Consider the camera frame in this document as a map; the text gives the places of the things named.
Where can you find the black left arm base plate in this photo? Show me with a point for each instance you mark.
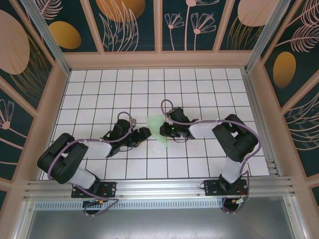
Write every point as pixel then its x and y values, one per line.
pixel 109 189

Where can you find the aluminium mounting rail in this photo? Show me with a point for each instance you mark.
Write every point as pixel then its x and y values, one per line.
pixel 162 186

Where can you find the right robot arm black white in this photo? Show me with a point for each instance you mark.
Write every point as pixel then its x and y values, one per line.
pixel 239 144

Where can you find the grey metal sheet panel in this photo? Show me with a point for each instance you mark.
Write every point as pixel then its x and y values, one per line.
pixel 162 224

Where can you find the aluminium side rail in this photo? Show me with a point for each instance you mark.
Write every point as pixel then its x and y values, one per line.
pixel 253 99

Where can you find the aluminium corner post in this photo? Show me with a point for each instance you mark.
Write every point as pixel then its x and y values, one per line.
pixel 51 42
pixel 265 35

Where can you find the light green cloth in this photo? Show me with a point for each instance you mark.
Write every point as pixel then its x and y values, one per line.
pixel 154 123

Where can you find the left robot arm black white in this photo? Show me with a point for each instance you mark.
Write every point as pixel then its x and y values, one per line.
pixel 59 159

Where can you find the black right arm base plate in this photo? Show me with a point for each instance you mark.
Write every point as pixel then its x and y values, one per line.
pixel 211 188

